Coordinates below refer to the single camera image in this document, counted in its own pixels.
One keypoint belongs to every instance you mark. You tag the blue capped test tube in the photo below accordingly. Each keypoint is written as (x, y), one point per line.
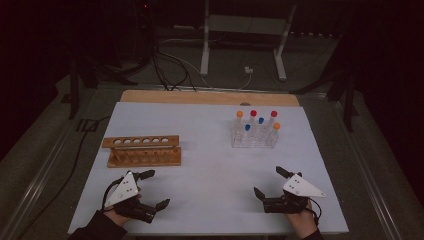
(261, 120)
(247, 127)

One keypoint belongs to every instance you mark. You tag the white metal stand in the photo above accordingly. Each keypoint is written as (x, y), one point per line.
(204, 50)

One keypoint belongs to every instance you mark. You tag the red capped test tube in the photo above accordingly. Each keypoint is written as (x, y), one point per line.
(274, 113)
(253, 113)

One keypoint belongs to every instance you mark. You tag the clear plastic test tube rack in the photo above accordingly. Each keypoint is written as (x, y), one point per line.
(253, 142)

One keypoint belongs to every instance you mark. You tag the black stand leg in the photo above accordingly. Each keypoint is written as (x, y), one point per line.
(74, 96)

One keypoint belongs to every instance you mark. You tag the wooden test tube rack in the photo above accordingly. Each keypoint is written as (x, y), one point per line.
(143, 160)

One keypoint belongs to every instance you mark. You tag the white table mat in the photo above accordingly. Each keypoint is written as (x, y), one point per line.
(206, 186)

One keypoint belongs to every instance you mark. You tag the dark power strip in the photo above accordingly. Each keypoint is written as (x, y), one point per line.
(311, 33)

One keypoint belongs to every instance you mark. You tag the black angled stand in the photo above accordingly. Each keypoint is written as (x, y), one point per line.
(349, 106)

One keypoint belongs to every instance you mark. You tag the small dark round grommet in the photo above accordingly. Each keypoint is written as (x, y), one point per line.
(245, 104)

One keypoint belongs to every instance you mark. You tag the white plug adapter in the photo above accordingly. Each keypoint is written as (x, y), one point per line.
(248, 70)

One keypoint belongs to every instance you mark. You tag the orange capped test tube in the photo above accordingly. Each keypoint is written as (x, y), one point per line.
(239, 114)
(276, 126)

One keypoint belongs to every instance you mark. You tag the person's left hand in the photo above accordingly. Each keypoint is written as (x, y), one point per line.
(117, 219)

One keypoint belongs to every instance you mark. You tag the person's right hand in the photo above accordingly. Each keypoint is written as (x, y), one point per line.
(303, 223)

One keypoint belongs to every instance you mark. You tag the metal floor rail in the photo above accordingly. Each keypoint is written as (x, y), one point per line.
(373, 186)
(36, 186)

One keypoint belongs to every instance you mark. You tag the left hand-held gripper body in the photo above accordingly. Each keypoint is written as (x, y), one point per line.
(123, 193)

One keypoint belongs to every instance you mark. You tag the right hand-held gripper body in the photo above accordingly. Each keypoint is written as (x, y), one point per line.
(300, 188)

